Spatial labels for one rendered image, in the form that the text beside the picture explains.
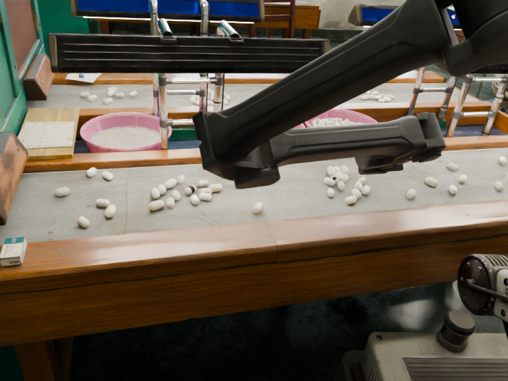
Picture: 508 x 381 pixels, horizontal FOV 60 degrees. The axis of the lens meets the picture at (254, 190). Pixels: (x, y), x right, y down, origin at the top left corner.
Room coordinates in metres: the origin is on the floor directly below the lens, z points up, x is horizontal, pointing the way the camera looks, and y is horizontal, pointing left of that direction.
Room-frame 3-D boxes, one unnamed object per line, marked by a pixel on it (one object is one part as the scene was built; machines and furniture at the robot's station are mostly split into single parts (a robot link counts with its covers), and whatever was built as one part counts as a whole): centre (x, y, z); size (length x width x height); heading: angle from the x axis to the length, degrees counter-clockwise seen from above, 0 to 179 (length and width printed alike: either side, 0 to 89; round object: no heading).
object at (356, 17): (1.84, -0.59, 1.08); 0.62 x 0.08 x 0.07; 108
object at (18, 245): (0.63, 0.44, 0.77); 0.06 x 0.04 x 0.02; 18
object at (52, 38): (1.01, 0.15, 1.08); 0.62 x 0.08 x 0.07; 108
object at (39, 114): (1.15, 0.61, 0.77); 0.33 x 0.15 x 0.01; 18
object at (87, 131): (1.22, 0.40, 0.72); 0.27 x 0.27 x 0.10
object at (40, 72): (1.46, 0.76, 0.83); 0.30 x 0.06 x 0.07; 18
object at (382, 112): (1.56, -0.12, 0.71); 1.81 x 0.05 x 0.11; 108
